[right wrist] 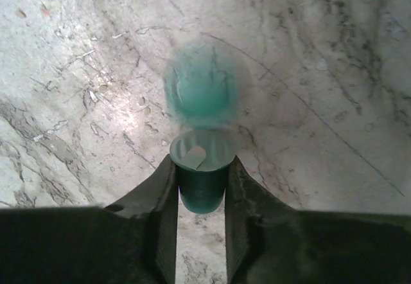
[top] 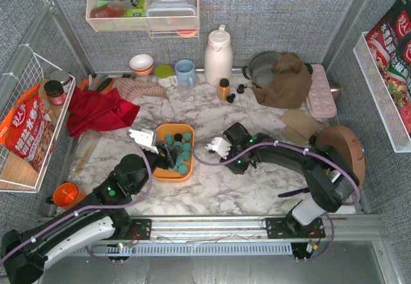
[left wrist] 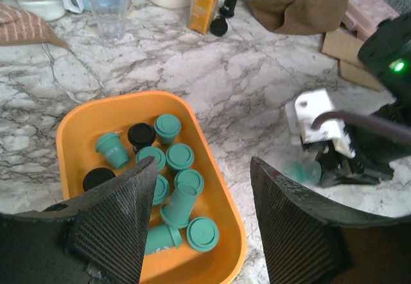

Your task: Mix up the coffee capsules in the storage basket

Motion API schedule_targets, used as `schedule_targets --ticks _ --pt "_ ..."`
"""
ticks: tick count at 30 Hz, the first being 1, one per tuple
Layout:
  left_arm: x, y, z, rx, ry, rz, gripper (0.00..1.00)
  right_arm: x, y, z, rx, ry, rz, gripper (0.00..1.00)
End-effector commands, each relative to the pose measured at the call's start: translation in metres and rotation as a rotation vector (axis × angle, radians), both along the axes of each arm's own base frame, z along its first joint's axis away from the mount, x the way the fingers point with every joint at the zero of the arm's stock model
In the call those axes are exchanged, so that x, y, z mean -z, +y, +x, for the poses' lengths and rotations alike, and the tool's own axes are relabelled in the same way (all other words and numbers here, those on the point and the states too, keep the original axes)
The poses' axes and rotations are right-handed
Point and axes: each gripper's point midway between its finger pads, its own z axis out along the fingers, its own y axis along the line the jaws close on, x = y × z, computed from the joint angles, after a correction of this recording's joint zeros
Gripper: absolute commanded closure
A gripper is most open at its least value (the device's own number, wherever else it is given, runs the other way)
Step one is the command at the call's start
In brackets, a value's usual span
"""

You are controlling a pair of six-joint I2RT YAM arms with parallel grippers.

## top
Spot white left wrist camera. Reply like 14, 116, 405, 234
128, 129, 159, 154

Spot orange round lid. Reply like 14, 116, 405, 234
51, 182, 86, 210

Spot clear plastic food containers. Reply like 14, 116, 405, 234
145, 0, 197, 30

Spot white thermos jug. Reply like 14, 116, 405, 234
204, 24, 233, 86

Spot white side wall rack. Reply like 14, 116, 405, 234
353, 31, 410, 153

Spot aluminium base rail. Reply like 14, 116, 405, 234
132, 214, 389, 243

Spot striped pink cloth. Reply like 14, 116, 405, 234
112, 78, 168, 102

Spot red cloth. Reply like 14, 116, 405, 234
66, 87, 140, 138

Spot black coffee capsule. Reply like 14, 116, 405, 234
173, 133, 182, 141

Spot white orange striped bowl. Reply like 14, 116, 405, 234
129, 54, 153, 75

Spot brown cardboard sheet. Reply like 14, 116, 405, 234
280, 109, 321, 145

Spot red jam jar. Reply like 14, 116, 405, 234
44, 80, 66, 105

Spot yellow bottle black cap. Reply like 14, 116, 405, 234
218, 78, 231, 101

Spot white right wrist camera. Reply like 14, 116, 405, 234
205, 137, 232, 160

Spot green capsule late added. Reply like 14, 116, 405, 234
177, 164, 188, 175

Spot brown cloth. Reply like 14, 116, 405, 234
252, 52, 313, 109

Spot round wooden board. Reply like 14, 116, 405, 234
315, 125, 366, 187

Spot pink ice cube tray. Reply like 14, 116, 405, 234
306, 64, 337, 119

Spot red noodle package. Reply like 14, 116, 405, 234
365, 0, 410, 134

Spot blue mug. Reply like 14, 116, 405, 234
175, 59, 197, 87

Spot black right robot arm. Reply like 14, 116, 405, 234
221, 123, 360, 232

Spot orange plastic storage basket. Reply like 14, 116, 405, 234
153, 123, 195, 182

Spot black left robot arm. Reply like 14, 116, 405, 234
1, 143, 179, 283

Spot green capsule top edge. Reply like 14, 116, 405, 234
180, 151, 191, 161

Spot steel pot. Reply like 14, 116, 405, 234
241, 51, 313, 89

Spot green capsule number 3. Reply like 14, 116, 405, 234
183, 132, 192, 142

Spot white wire wall basket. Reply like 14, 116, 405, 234
1, 44, 76, 193

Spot cream wall rack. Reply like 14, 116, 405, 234
85, 0, 200, 38

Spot green lidded cup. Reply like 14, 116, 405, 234
154, 64, 178, 88

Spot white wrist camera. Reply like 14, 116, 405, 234
205, 137, 232, 160
128, 129, 159, 154

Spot orange snack bag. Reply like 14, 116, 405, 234
1, 84, 54, 172

